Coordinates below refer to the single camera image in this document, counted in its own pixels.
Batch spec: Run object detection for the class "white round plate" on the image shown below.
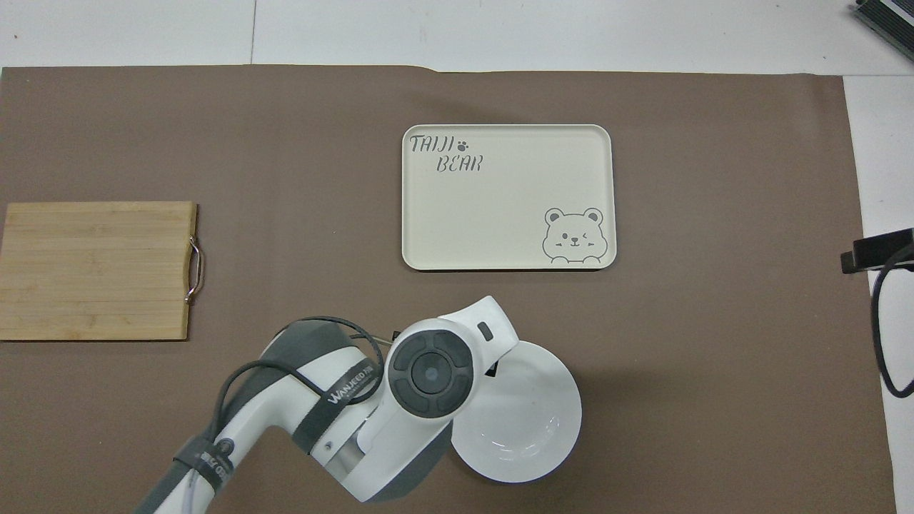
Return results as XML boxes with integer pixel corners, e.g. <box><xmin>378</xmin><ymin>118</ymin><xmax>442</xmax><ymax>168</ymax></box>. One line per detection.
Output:
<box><xmin>451</xmin><ymin>340</ymin><xmax>583</xmax><ymax>484</ymax></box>

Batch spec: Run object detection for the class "dark ribbed metal box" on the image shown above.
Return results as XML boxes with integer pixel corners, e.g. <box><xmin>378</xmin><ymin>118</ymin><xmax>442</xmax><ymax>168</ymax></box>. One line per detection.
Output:
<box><xmin>853</xmin><ymin>0</ymin><xmax>914</xmax><ymax>43</ymax></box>

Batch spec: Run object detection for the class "bamboo cutting board, metal handle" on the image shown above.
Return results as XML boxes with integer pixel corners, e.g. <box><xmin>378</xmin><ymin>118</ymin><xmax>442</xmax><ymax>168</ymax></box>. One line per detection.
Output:
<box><xmin>0</xmin><ymin>201</ymin><xmax>206</xmax><ymax>342</ymax></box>

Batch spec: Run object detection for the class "black cable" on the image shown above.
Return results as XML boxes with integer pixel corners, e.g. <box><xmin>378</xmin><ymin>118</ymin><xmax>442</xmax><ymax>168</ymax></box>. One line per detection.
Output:
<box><xmin>211</xmin><ymin>316</ymin><xmax>387</xmax><ymax>445</ymax></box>
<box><xmin>870</xmin><ymin>243</ymin><xmax>914</xmax><ymax>400</ymax></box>

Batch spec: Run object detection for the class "black stand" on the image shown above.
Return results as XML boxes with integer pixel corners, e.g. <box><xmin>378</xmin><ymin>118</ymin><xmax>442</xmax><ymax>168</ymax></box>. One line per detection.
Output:
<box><xmin>840</xmin><ymin>228</ymin><xmax>914</xmax><ymax>275</ymax></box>

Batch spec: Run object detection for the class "cream tray with bear print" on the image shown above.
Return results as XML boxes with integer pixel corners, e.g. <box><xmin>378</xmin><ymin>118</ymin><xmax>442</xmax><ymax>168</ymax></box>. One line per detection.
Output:
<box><xmin>401</xmin><ymin>124</ymin><xmax>616</xmax><ymax>271</ymax></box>

